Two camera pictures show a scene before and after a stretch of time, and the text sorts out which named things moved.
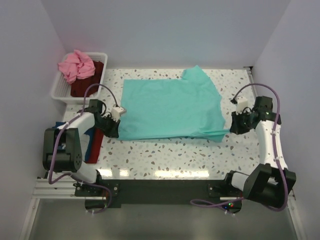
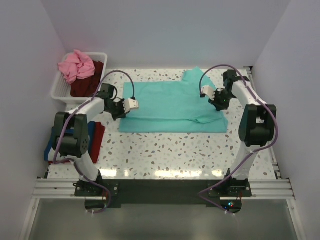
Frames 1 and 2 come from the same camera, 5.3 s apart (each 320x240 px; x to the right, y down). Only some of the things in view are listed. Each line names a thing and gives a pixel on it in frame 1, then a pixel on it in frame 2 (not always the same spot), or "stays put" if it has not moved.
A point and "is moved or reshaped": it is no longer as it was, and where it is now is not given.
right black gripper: [235, 128] to [219, 107]
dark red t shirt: [78, 87] stays put
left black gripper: [113, 132] to [122, 114]
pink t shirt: [77, 66] stays put
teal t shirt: [171, 109] is moved or reshaped
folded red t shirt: [97, 138] stays put
